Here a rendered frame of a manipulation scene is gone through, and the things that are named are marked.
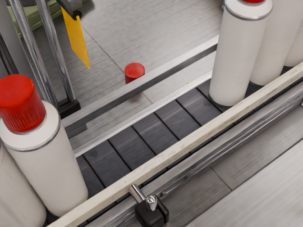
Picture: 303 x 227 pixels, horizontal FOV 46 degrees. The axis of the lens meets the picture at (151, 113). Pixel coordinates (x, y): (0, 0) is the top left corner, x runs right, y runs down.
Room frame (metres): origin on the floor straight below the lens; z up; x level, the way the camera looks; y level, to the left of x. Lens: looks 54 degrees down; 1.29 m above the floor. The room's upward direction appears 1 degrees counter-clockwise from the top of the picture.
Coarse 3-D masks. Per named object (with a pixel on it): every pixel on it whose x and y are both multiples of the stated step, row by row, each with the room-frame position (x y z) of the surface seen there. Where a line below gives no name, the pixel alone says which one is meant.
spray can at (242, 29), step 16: (240, 0) 0.32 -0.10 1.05; (256, 0) 0.31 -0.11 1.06; (224, 16) 0.32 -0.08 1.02; (240, 16) 0.30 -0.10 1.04; (256, 16) 0.30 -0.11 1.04; (224, 32) 0.32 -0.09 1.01; (240, 32) 0.30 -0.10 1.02; (256, 32) 0.30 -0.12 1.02; (224, 48) 0.31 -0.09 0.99; (240, 48) 0.30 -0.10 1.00; (256, 48) 0.31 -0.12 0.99; (224, 64) 0.31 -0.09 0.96; (240, 64) 0.30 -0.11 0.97; (224, 80) 0.31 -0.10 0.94; (240, 80) 0.30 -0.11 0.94; (224, 96) 0.30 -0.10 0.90; (240, 96) 0.30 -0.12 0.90
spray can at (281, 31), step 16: (272, 0) 0.35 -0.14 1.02; (288, 0) 0.34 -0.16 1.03; (272, 16) 0.35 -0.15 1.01; (288, 16) 0.34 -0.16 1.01; (272, 32) 0.34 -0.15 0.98; (288, 32) 0.34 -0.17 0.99; (272, 48) 0.34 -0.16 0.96; (288, 48) 0.34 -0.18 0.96; (256, 64) 0.35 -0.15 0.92; (272, 64) 0.34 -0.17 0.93; (256, 80) 0.34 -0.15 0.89; (272, 80) 0.34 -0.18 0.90
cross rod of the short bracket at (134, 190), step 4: (132, 184) 0.17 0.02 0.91; (136, 184) 0.18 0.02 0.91; (128, 188) 0.17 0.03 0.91; (132, 188) 0.17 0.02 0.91; (136, 188) 0.17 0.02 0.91; (132, 192) 0.16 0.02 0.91; (136, 192) 0.16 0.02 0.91; (140, 192) 0.16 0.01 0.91; (132, 196) 0.16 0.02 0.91; (136, 196) 0.16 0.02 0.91; (140, 196) 0.16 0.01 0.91; (144, 196) 0.16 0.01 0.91; (136, 200) 0.16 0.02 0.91; (140, 200) 0.15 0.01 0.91
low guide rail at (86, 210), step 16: (288, 80) 0.32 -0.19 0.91; (256, 96) 0.29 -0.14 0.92; (224, 112) 0.27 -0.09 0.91; (240, 112) 0.27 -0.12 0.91; (208, 128) 0.25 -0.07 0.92; (176, 144) 0.22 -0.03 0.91; (192, 144) 0.23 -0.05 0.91; (160, 160) 0.20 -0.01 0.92; (128, 176) 0.18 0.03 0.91; (144, 176) 0.18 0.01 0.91; (112, 192) 0.16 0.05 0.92; (80, 208) 0.15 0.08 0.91; (96, 208) 0.15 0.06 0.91; (64, 224) 0.13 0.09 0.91
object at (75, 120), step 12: (216, 36) 0.36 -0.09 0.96; (204, 48) 0.34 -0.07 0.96; (216, 48) 0.35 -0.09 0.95; (180, 60) 0.32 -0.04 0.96; (192, 60) 0.32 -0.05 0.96; (156, 72) 0.30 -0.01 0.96; (168, 72) 0.30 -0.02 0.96; (132, 84) 0.28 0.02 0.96; (144, 84) 0.28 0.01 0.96; (108, 96) 0.26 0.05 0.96; (120, 96) 0.26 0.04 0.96; (132, 96) 0.27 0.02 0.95; (84, 108) 0.25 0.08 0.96; (96, 108) 0.25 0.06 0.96; (108, 108) 0.25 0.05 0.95; (72, 120) 0.23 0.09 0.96; (84, 120) 0.23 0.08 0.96
